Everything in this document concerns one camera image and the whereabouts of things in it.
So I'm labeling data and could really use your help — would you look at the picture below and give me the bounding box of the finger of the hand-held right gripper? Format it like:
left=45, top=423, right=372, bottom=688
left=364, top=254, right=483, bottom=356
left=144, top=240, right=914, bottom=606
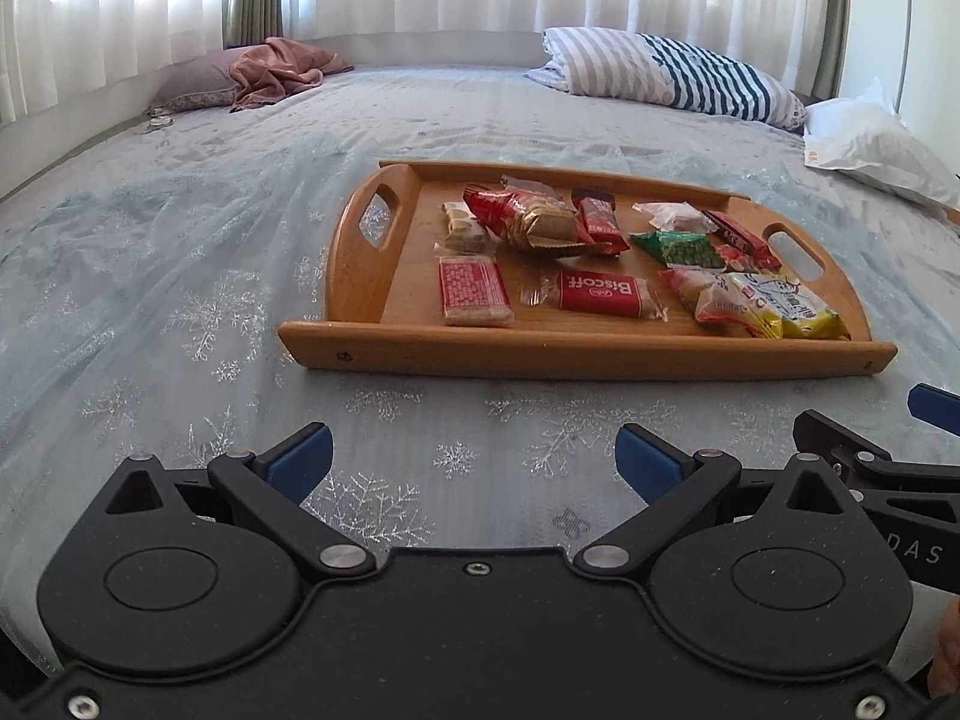
left=793, top=409, right=960, bottom=496
left=907, top=382, right=960, bottom=440

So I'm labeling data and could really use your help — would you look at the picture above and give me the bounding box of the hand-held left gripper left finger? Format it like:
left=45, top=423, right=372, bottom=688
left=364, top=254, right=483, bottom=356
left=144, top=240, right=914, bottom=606
left=94, top=422, right=377, bottom=584

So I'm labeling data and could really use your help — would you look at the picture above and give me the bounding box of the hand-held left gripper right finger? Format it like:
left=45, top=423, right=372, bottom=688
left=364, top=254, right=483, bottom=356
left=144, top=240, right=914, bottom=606
left=574, top=424, right=901, bottom=584

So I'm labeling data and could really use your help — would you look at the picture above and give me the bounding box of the orange white snack packet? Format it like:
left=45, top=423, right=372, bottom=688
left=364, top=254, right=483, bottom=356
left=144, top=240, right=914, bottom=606
left=658, top=266, right=785, bottom=338

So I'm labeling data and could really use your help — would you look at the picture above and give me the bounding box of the red caramel biscuit packet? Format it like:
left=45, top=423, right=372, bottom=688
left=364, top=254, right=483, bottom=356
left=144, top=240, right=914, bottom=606
left=520, top=268, right=668, bottom=322

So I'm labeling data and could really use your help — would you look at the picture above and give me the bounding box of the red white snack packet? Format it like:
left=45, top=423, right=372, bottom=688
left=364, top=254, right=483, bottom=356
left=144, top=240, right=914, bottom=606
left=712, top=244, right=762, bottom=275

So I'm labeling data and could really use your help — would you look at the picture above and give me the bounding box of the green peas packet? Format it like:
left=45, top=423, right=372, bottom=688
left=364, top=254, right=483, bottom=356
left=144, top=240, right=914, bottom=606
left=628, top=230, right=727, bottom=271

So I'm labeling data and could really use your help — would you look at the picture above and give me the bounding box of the wooden tray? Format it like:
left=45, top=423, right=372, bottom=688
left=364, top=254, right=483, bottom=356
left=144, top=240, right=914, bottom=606
left=277, top=160, right=899, bottom=381

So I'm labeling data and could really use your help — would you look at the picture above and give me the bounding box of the small red packet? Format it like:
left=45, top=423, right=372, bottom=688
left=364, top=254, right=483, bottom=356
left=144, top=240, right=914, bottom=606
left=703, top=208, right=783, bottom=271

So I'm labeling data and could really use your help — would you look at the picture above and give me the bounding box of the dark-ended red bar packet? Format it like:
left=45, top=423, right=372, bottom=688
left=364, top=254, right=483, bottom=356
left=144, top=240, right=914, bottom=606
left=571, top=190, right=631, bottom=256

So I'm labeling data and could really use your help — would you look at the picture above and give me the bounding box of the red label cracker packet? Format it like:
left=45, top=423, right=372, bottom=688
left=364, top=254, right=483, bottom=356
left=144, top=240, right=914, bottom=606
left=437, top=253, right=517, bottom=329

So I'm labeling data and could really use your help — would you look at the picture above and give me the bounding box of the pink white candy packet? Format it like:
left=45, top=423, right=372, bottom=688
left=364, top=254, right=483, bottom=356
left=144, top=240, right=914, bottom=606
left=632, top=200, right=717, bottom=233

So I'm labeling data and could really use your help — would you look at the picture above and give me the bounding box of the red cashew nut bag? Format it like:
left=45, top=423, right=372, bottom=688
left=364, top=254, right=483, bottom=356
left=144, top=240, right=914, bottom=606
left=460, top=184, right=597, bottom=257

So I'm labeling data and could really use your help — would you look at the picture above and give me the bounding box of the clear round cracker packet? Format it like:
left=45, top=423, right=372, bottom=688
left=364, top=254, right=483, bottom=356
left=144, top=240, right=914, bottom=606
left=435, top=201, right=496, bottom=254

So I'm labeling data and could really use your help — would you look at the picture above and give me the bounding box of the person's right hand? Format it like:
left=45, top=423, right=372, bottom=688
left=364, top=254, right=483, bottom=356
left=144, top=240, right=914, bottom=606
left=930, top=592, right=960, bottom=698

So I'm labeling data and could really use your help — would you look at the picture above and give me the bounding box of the white pillow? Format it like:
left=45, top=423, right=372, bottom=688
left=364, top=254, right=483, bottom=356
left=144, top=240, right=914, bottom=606
left=802, top=76, right=960, bottom=212

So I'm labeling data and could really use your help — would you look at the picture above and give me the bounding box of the striped pillow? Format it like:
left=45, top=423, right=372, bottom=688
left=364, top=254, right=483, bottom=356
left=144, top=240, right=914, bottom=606
left=523, top=26, right=809, bottom=130

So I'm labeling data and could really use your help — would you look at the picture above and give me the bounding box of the purple pillow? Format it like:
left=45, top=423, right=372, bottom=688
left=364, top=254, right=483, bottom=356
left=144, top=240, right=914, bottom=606
left=146, top=51, right=248, bottom=115

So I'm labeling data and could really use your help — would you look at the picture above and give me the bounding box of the bed with grey sheet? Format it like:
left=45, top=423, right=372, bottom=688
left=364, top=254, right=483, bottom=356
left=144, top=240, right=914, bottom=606
left=0, top=64, right=960, bottom=653

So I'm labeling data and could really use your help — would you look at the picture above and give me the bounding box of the pink crumpled cloth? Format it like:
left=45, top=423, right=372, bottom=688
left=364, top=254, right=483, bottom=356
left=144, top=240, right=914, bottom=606
left=229, top=37, right=353, bottom=113

